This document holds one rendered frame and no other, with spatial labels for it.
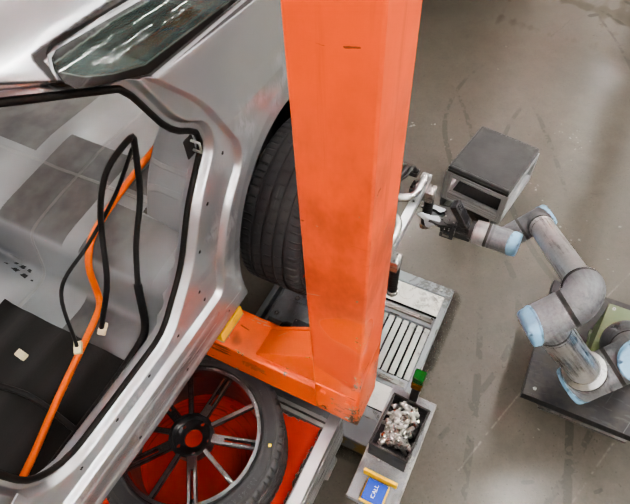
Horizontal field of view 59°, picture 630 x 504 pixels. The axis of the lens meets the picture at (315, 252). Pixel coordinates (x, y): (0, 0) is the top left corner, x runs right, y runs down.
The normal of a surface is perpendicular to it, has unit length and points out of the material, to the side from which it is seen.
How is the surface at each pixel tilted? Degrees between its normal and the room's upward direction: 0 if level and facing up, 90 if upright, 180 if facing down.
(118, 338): 0
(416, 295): 0
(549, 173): 0
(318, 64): 90
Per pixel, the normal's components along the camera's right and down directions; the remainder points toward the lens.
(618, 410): -0.04, -0.60
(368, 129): -0.45, 0.72
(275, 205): -0.34, 0.08
